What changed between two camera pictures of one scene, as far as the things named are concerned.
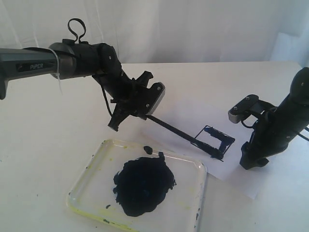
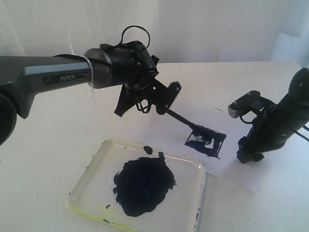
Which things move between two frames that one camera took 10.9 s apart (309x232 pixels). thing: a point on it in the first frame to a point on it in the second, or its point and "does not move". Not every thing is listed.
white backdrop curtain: x=167 y=31 does not move
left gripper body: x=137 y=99 to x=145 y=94
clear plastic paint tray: x=92 y=193 does not move
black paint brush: x=196 y=143 to x=205 y=133
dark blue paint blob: x=143 y=184 does not move
